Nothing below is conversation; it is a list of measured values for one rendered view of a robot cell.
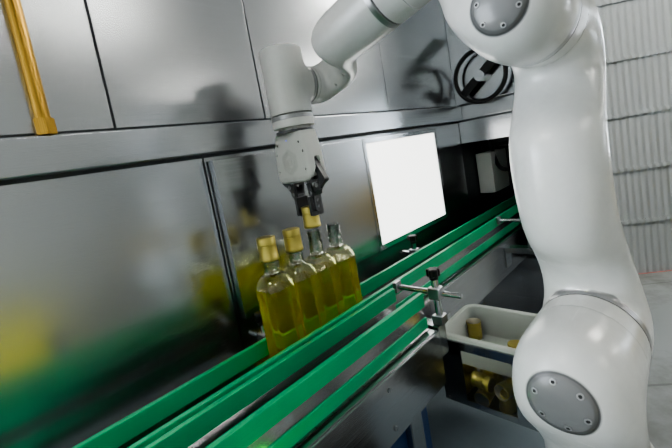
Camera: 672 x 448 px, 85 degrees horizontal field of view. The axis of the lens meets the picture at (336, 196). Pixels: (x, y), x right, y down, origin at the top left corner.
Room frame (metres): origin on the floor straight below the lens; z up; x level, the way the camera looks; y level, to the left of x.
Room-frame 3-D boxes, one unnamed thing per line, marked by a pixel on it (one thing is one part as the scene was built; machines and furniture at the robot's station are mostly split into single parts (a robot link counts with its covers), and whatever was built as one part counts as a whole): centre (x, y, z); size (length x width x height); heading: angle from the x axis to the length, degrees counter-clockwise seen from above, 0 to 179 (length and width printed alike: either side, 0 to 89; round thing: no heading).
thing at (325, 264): (0.75, 0.06, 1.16); 0.06 x 0.06 x 0.21; 44
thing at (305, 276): (0.71, 0.10, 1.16); 0.06 x 0.06 x 0.21; 45
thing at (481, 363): (0.82, -0.29, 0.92); 0.27 x 0.17 x 0.15; 45
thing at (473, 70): (1.47, -0.64, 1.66); 0.21 x 0.05 x 0.21; 45
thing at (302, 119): (0.75, 0.06, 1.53); 0.09 x 0.08 x 0.03; 44
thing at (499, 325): (0.80, -0.31, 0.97); 0.22 x 0.17 x 0.09; 45
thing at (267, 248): (0.67, 0.14, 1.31); 0.04 x 0.04 x 0.04
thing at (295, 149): (0.75, 0.06, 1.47); 0.10 x 0.07 x 0.11; 44
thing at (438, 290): (0.79, -0.16, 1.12); 0.17 x 0.03 x 0.12; 45
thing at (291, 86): (0.76, 0.06, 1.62); 0.09 x 0.08 x 0.13; 135
